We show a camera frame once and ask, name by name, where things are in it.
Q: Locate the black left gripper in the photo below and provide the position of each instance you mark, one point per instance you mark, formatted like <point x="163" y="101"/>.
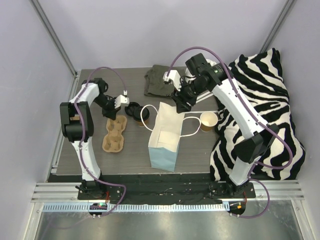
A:
<point x="110" y="111"/>

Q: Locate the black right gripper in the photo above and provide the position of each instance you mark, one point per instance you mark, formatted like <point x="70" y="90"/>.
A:
<point x="181" y="102"/>

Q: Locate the brown paper coffee cup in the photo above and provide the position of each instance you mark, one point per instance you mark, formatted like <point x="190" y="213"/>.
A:
<point x="145" y="122"/>

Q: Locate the brown cardboard cup carrier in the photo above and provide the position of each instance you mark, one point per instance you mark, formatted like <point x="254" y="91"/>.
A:
<point x="113" y="141"/>

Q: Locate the light blue paper bag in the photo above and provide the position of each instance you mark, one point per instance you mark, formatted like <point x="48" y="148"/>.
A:
<point x="164" y="140"/>

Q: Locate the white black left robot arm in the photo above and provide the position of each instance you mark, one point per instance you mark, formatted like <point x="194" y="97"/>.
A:
<point x="78" y="127"/>

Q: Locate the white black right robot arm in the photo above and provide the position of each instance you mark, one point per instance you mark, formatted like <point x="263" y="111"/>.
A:
<point x="219" y="80"/>

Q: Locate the white paper straws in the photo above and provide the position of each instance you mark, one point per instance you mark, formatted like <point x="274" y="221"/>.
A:
<point x="205" y="102"/>

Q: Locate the white bucket hat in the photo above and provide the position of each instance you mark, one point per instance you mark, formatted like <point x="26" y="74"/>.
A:
<point x="188" y="73"/>

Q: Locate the olive green folded cloth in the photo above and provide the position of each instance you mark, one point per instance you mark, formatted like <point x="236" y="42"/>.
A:
<point x="154" y="83"/>

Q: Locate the zebra striped blanket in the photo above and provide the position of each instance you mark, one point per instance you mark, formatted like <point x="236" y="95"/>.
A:
<point x="260" y="78"/>

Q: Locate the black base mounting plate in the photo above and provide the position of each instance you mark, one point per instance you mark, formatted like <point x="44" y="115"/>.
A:
<point x="163" y="189"/>

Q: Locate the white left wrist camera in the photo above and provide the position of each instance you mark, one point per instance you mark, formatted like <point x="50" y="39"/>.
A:
<point x="121" y="100"/>

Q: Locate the white slotted cable duct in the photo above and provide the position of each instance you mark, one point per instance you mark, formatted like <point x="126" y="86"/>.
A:
<point x="93" y="207"/>

